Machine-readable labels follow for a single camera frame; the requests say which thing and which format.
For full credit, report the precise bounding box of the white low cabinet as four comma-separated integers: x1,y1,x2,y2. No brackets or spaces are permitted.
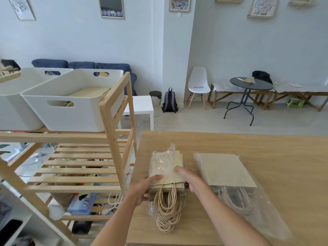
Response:
0,180,68,246

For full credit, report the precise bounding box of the wooden bench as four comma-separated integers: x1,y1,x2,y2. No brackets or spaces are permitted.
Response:
207,80,277,111
269,81,328,112

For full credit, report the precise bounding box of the framed dark photo picture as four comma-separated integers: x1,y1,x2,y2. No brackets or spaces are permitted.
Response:
98,0,125,20

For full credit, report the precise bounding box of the blue cardboard box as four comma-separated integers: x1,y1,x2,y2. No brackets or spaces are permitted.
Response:
67,192,98,216

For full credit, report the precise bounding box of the grey backpack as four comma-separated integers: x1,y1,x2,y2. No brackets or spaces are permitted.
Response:
161,87,179,114

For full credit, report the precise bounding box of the white floor cable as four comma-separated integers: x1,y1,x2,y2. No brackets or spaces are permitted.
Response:
138,106,185,126

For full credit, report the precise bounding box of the small waste bin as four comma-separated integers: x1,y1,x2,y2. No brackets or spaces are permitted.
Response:
149,91,162,107

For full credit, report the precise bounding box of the person's left hand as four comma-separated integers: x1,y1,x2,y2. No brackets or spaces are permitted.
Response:
127,174,163,207

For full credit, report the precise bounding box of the black bag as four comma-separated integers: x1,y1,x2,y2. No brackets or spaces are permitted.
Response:
252,71,273,85

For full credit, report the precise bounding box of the black box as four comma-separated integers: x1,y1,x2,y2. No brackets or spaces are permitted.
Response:
71,220,94,235

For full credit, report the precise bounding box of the person's right forearm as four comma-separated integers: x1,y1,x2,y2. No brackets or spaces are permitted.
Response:
193,182,273,246

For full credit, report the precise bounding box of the person's left forearm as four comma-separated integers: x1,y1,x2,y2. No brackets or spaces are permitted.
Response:
91,193,140,246

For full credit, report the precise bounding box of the green box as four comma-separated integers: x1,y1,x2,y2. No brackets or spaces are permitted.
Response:
287,98,306,108

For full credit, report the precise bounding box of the white side table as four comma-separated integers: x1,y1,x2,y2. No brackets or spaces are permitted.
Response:
121,95,154,131

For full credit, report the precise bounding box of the pack of paper bags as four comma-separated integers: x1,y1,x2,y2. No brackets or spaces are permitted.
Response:
193,153,293,242
148,143,189,233

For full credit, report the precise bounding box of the wooden slatted shelf rack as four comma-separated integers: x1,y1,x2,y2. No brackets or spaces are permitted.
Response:
0,72,139,246

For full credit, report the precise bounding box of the clear plastic bag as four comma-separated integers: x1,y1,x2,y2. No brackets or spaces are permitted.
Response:
14,143,59,183

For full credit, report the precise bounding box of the framed colourful picture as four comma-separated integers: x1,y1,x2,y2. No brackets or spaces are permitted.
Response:
168,0,192,13

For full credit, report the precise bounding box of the dark round table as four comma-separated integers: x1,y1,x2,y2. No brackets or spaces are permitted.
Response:
223,77,274,126

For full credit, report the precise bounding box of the blue sofa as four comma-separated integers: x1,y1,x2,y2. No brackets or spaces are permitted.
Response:
31,59,138,97

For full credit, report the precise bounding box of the framed line drawing picture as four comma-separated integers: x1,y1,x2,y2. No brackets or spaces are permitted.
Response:
7,0,36,21

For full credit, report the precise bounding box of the basket with clutter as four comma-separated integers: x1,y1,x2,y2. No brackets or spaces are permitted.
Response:
0,59,22,84

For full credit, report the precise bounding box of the person's right hand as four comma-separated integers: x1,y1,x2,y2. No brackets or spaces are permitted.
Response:
173,166,206,194

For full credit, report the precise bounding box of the white shell chair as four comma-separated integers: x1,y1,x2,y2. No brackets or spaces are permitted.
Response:
185,66,211,111

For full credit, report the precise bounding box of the white plastic storage bin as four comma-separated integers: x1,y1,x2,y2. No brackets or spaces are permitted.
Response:
20,69,125,133
0,67,74,131

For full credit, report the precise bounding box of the framed map picture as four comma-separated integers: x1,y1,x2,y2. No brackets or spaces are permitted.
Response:
247,0,280,19

